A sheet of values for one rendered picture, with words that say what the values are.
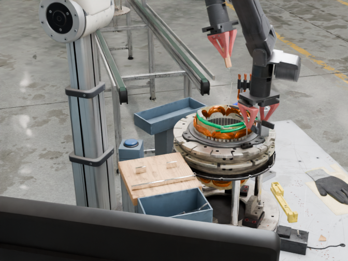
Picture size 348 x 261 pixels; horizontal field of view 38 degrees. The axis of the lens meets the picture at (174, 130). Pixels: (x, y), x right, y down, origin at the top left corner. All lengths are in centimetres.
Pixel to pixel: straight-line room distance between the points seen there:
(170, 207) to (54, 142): 270
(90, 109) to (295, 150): 90
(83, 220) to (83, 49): 128
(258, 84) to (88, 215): 103
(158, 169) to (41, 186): 208
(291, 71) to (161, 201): 48
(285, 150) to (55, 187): 175
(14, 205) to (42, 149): 347
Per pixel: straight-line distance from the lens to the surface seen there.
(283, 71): 137
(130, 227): 40
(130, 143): 163
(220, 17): 147
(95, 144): 178
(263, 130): 155
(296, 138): 227
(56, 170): 361
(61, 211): 42
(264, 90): 140
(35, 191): 341
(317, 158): 213
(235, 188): 154
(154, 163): 147
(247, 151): 147
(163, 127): 174
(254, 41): 131
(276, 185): 189
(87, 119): 174
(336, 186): 193
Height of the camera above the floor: 180
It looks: 27 degrees down
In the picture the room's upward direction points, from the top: 1 degrees counter-clockwise
